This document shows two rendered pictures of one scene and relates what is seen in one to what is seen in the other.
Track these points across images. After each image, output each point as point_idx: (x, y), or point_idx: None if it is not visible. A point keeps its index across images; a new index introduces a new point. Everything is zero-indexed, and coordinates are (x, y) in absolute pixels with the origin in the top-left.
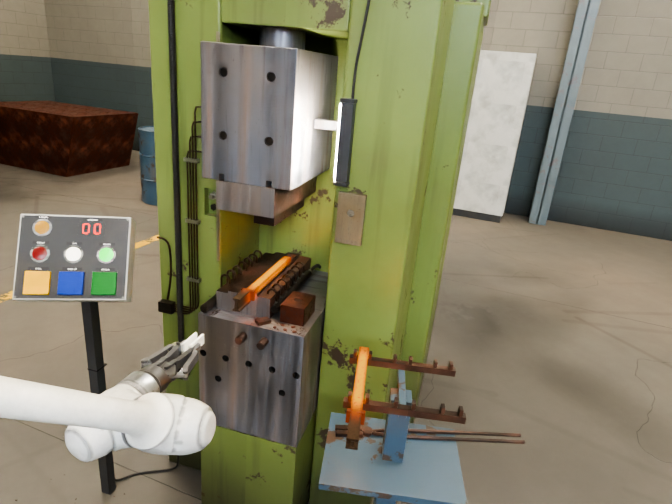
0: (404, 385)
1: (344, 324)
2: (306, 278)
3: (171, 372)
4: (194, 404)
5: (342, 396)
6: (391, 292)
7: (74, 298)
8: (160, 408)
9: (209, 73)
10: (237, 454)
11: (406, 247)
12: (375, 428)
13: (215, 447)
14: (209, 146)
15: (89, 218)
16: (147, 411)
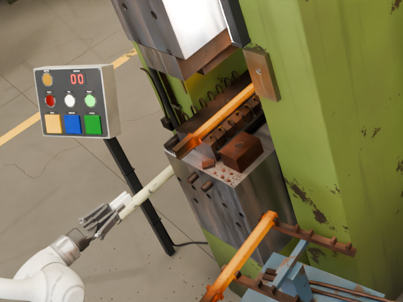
0: (292, 260)
1: (294, 166)
2: None
3: (90, 234)
4: (62, 283)
5: (314, 226)
6: (321, 147)
7: (77, 136)
8: (39, 285)
9: None
10: (231, 257)
11: (319, 108)
12: None
13: (216, 247)
14: (120, 15)
15: (74, 69)
16: (27, 289)
